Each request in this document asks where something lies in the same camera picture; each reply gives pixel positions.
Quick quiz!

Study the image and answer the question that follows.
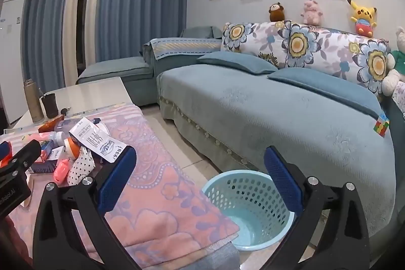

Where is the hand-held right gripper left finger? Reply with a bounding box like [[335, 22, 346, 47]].
[[32, 146, 137, 270]]

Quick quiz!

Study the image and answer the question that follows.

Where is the yellow plush toy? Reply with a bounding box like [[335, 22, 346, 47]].
[[347, 0, 378, 37]]

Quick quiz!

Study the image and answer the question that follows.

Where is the white coffee table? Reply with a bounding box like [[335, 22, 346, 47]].
[[14, 77, 140, 132]]

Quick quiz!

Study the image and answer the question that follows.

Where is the pink plush toy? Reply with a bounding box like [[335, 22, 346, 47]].
[[300, 0, 323, 26]]

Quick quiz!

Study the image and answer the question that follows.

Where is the striped teal armrest towel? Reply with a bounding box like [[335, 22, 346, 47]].
[[149, 37, 222, 60]]

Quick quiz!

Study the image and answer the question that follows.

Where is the white refrigerator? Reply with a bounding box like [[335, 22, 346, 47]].
[[0, 0, 28, 126]]

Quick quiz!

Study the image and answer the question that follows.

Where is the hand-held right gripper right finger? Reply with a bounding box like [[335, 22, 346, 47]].
[[264, 146, 371, 270]]

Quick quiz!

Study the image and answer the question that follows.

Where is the light blue small box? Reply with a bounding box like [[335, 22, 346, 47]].
[[40, 140, 56, 160]]

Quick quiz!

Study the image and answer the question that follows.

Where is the white printed paper label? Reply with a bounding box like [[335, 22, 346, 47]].
[[69, 117, 128, 164]]

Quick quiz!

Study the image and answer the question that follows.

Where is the teal corner sofa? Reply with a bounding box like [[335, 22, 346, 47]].
[[76, 26, 405, 261]]

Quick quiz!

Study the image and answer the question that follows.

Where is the colourful puzzle cube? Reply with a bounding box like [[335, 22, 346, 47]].
[[373, 113, 390, 138]]

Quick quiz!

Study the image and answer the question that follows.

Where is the orange snack packet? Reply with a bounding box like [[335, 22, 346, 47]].
[[38, 115, 66, 133]]

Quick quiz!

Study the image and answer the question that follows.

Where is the white bottle with orange cap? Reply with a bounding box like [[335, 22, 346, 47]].
[[63, 137, 80, 160]]

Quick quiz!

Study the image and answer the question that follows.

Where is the pink floral blanket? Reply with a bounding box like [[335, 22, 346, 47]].
[[0, 104, 241, 270]]

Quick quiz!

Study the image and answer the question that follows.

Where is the blue pillow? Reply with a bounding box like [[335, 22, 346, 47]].
[[197, 51, 279, 75], [267, 68, 385, 119]]

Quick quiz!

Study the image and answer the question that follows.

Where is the dark blue small box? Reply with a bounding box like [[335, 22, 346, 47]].
[[28, 161, 58, 175]]

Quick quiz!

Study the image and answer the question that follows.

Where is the white sheer curtain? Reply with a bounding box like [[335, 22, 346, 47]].
[[64, 0, 109, 86]]

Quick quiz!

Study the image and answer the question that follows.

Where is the blue curtain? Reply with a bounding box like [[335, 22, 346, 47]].
[[22, 0, 79, 94], [95, 0, 190, 69]]

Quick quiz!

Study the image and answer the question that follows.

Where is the teal quilted sofa cover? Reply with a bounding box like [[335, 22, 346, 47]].
[[156, 63, 398, 239]]

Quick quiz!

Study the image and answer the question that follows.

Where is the polka dot cloth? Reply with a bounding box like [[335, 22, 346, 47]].
[[67, 147, 96, 186]]

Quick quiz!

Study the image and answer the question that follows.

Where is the light blue plastic basket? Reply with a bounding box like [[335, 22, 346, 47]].
[[201, 170, 296, 252]]

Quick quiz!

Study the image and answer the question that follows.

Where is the person's left forearm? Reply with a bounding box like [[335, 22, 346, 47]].
[[0, 219, 34, 269]]

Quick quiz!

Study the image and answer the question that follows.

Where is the dark brown cup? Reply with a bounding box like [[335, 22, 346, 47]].
[[40, 93, 60, 119]]

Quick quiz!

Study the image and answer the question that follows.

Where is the clear bottle with blue cap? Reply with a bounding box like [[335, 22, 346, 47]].
[[54, 117, 102, 134]]

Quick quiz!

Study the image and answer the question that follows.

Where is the salmon pink plastic piece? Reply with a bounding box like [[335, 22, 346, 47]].
[[53, 159, 70, 185]]

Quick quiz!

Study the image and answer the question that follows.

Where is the white teddy bear green shirt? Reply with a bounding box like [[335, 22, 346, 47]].
[[381, 26, 405, 97]]

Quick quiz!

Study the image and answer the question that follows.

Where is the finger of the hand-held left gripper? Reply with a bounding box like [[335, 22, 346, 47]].
[[0, 141, 13, 167], [0, 140, 42, 182]]

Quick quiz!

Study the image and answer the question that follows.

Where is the metal thermos flask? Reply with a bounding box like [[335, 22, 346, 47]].
[[24, 78, 44, 123]]

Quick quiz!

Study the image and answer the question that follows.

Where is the pink plastic bottle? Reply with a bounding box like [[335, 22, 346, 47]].
[[23, 131, 69, 147]]

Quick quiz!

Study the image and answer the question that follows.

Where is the brown monkey plush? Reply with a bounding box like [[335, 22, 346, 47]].
[[269, 2, 286, 23]]

